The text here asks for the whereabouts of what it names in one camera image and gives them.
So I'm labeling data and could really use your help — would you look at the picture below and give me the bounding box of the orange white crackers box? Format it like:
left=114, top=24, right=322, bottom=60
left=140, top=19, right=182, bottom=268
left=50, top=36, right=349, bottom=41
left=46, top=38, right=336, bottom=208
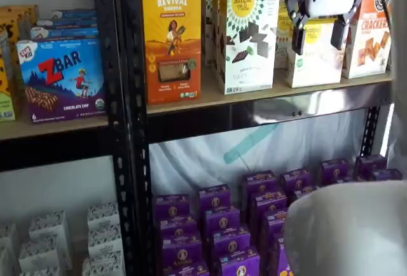
left=341, top=0, right=392, bottom=79

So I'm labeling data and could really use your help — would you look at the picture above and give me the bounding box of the tall white Simple Mills cookie box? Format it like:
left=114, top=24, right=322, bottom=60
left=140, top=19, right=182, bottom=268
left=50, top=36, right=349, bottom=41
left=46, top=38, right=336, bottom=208
left=210, top=0, right=268, bottom=78
left=199, top=0, right=251, bottom=67
left=217, top=0, right=281, bottom=96

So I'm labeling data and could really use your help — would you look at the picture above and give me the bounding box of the wooden shelf board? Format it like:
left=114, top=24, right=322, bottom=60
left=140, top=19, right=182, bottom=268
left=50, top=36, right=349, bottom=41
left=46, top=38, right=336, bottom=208
left=146, top=66, right=394, bottom=115
left=0, top=114, right=109, bottom=141

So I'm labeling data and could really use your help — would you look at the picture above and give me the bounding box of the purple Annie's box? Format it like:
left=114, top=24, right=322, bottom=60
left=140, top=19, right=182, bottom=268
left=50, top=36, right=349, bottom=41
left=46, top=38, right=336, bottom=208
left=242, top=170, right=278, bottom=198
left=279, top=169, right=313, bottom=195
left=161, top=232, right=204, bottom=270
left=219, top=245, right=261, bottom=276
left=202, top=206, right=242, bottom=238
left=291, top=186, right=316, bottom=204
left=369, top=168, right=404, bottom=182
left=319, top=158, right=350, bottom=186
left=158, top=214, right=198, bottom=242
left=277, top=255, right=297, bottom=276
left=354, top=154, right=389, bottom=181
left=210, top=226, right=251, bottom=260
left=269, top=233, right=287, bottom=276
left=154, top=193, right=191, bottom=223
left=198, top=184, right=232, bottom=216
left=261, top=208, right=289, bottom=249
left=249, top=190, right=287, bottom=223
left=163, top=261, right=211, bottom=276

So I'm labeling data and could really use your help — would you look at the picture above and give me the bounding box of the orange Revival cracker box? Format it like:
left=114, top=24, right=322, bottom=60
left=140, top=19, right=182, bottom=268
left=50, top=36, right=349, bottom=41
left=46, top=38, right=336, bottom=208
left=141, top=0, right=202, bottom=106

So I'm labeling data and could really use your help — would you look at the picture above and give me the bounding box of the blue purple Zbar box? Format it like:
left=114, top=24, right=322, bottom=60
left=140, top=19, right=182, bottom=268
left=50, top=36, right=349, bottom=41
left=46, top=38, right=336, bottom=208
left=36, top=18, right=98, bottom=31
left=50, top=9, right=97, bottom=21
left=30, top=27, right=99, bottom=43
left=16, top=38, right=107, bottom=125

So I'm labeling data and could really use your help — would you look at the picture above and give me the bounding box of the white black-patterned small box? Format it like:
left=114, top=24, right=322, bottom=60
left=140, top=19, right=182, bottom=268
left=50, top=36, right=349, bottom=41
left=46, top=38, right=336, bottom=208
left=18, top=240, right=62, bottom=273
left=28, top=210, right=73, bottom=270
left=86, top=202, right=121, bottom=231
left=18, top=267, right=62, bottom=276
left=87, top=224, right=124, bottom=258
left=0, top=223, right=19, bottom=252
left=81, top=253, right=125, bottom=276

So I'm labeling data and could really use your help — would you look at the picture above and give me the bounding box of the yellow brown-spotted snack box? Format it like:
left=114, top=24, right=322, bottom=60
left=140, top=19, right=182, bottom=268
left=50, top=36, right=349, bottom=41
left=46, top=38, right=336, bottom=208
left=0, top=17, right=22, bottom=67
left=0, top=4, right=39, bottom=41

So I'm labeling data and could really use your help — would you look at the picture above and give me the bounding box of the yellow green snack box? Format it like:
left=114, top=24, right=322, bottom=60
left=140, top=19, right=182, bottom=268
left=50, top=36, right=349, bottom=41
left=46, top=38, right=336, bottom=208
left=0, top=55, right=17, bottom=123

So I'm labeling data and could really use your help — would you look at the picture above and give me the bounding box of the white plastic backdrop sheet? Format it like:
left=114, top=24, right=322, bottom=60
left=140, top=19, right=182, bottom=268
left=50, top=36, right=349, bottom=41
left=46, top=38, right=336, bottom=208
left=148, top=0, right=392, bottom=199

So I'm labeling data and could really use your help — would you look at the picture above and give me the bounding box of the black metal shelf frame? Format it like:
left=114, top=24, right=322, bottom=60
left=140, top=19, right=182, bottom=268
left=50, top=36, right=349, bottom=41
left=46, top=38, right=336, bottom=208
left=0, top=0, right=128, bottom=276
left=113, top=0, right=394, bottom=276

